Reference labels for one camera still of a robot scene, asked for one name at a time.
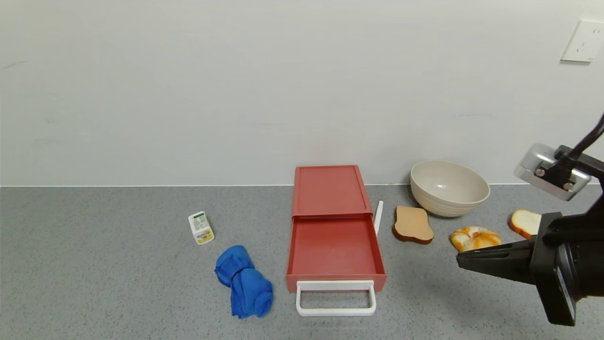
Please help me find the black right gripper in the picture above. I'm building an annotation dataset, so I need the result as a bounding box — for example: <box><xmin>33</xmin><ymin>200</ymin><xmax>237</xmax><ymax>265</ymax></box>
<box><xmin>456</xmin><ymin>212</ymin><xmax>604</xmax><ymax>327</ymax></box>

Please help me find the red drawer with white handle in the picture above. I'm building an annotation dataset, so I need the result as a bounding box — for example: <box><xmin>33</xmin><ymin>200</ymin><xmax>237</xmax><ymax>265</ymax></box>
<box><xmin>285</xmin><ymin>213</ymin><xmax>387</xmax><ymax>317</ymax></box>

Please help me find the white bread slice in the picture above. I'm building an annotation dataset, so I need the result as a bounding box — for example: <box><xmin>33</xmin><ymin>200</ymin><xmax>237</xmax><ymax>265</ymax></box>
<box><xmin>508</xmin><ymin>209</ymin><xmax>543</xmax><ymax>239</ymax></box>

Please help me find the orange swirl bun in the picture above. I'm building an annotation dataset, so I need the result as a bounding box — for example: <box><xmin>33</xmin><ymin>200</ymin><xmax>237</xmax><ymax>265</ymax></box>
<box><xmin>450</xmin><ymin>226</ymin><xmax>503</xmax><ymax>253</ymax></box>

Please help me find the beige ribbed bowl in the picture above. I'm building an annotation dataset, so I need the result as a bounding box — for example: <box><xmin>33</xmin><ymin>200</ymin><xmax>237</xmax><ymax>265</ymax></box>
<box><xmin>410</xmin><ymin>160</ymin><xmax>491</xmax><ymax>218</ymax></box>

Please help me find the brown toast slice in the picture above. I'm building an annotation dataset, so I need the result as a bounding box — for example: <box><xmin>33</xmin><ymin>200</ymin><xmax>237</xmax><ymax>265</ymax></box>
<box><xmin>393</xmin><ymin>205</ymin><xmax>434</xmax><ymax>245</ymax></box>

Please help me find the blue rolled cloth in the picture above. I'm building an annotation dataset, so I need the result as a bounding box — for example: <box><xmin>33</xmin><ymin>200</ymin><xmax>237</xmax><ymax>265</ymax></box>
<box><xmin>214</xmin><ymin>245</ymin><xmax>274</xmax><ymax>319</ymax></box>

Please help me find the small white carton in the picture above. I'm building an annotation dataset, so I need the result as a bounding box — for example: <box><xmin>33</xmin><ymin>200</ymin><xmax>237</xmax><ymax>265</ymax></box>
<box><xmin>188</xmin><ymin>211</ymin><xmax>215</xmax><ymax>245</ymax></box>

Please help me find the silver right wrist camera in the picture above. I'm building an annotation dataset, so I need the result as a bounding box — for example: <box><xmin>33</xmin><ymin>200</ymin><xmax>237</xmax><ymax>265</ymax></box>
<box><xmin>514</xmin><ymin>143</ymin><xmax>593</xmax><ymax>202</ymax></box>

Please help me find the black camera cable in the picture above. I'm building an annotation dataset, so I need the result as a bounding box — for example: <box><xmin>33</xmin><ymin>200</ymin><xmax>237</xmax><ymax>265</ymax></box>
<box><xmin>569</xmin><ymin>113</ymin><xmax>604</xmax><ymax>159</ymax></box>

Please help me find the white wall socket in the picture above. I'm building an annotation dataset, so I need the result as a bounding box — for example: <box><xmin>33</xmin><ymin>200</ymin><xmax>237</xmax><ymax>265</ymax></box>
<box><xmin>561</xmin><ymin>19</ymin><xmax>604</xmax><ymax>63</ymax></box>

